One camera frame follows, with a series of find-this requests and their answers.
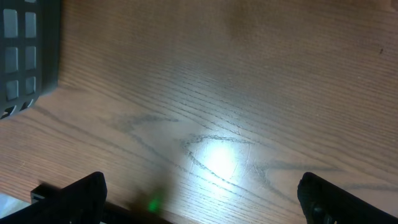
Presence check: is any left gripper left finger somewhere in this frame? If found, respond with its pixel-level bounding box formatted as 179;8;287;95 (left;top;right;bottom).
1;172;107;224

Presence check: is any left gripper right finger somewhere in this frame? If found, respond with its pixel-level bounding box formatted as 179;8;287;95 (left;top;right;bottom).
297;172;397;224

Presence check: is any grey plastic mesh basket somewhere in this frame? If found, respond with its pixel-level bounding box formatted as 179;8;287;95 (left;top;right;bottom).
1;0;62;119

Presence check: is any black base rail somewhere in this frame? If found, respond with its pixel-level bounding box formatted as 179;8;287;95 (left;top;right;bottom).
30;183;172;224

